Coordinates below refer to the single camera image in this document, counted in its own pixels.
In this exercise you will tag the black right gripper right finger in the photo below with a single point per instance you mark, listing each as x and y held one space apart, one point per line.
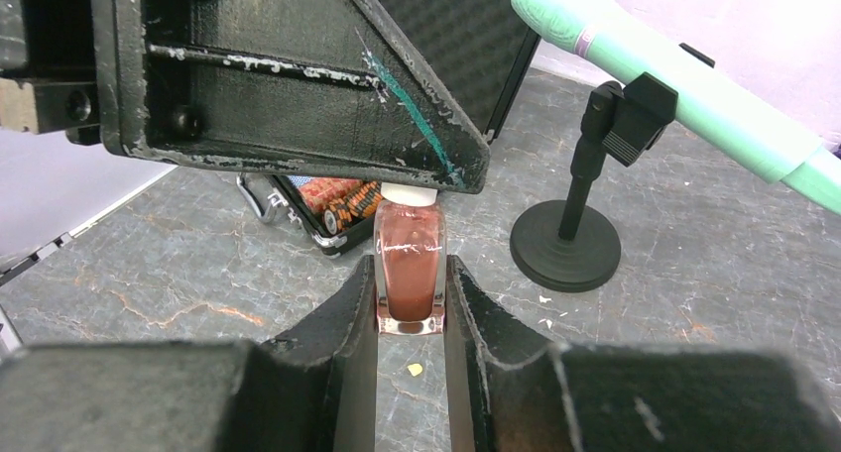
510 388

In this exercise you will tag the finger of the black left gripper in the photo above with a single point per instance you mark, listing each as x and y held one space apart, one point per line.
313 87

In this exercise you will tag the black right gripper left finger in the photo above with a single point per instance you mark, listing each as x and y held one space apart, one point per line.
310 388

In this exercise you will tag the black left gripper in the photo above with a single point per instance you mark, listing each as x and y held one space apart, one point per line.
48 73

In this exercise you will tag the white nail polish cap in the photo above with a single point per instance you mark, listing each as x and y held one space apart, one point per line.
412 196

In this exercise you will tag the pink nail polish bottle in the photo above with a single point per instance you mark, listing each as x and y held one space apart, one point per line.
409 266

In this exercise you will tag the small yellow crumb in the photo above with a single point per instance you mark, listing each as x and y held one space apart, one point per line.
415 369

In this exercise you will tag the black microphone stand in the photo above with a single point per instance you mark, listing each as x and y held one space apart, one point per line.
564 244

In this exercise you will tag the mint green microphone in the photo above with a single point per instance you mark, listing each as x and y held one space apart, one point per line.
747 129

